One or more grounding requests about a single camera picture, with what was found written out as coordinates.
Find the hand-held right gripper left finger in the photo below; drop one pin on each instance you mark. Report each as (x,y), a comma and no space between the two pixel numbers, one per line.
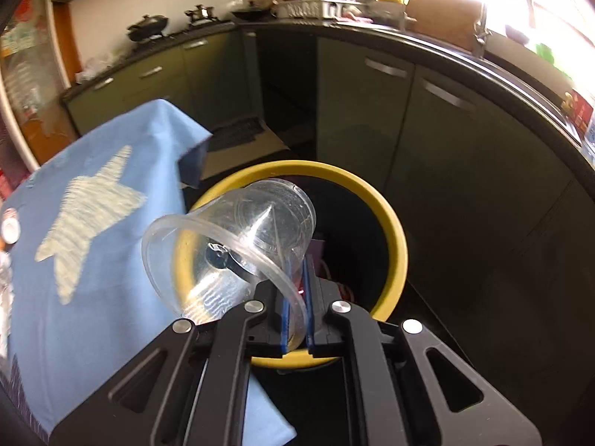
(284,316)

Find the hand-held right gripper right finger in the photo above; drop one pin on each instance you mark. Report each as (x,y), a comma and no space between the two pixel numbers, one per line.
(310,316)

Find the black wok with lid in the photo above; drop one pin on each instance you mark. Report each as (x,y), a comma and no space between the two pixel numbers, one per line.
(148,28)

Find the blue star-print tablecloth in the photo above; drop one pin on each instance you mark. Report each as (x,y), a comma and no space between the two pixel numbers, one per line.
(116,288)

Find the clear plastic cup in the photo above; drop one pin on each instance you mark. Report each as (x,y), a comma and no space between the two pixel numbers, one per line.
(223,241)

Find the pink dish cloth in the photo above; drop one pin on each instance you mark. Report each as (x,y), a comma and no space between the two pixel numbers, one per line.
(353,19)

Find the black pan with lid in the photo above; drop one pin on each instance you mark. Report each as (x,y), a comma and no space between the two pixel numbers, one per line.
(251,11)

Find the steel double sink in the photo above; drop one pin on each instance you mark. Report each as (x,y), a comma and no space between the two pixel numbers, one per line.
(534,93)

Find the black floor mat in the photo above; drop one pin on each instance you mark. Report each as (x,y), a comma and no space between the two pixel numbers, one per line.
(237,132)

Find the wooden cutting board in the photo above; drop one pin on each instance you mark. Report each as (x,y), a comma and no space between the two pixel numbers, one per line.
(441,18)

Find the black kitchen countertop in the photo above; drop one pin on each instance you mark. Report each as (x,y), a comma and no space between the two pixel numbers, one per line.
(465,62)

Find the black trash bin yellow rim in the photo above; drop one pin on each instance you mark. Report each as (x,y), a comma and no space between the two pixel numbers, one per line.
(372,204)

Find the crumpled clear plastic bags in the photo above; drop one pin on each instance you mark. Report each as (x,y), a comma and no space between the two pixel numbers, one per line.
(95,67)

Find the printed glass sliding door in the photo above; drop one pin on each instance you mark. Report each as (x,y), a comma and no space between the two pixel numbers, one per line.
(28,79)

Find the gas stove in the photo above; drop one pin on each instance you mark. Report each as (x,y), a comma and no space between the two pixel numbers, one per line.
(186,30)

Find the small red box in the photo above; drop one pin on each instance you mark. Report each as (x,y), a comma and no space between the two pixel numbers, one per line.
(583,114)

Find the white dish rack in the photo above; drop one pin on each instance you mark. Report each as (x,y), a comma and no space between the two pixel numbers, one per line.
(316,9)

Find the tall steel faucet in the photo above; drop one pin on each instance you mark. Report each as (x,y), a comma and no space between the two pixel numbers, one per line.
(483,23)

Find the green plastic containers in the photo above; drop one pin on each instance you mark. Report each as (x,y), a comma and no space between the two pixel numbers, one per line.
(546,53)

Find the small steel faucet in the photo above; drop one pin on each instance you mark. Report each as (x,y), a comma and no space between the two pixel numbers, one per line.
(406,18)

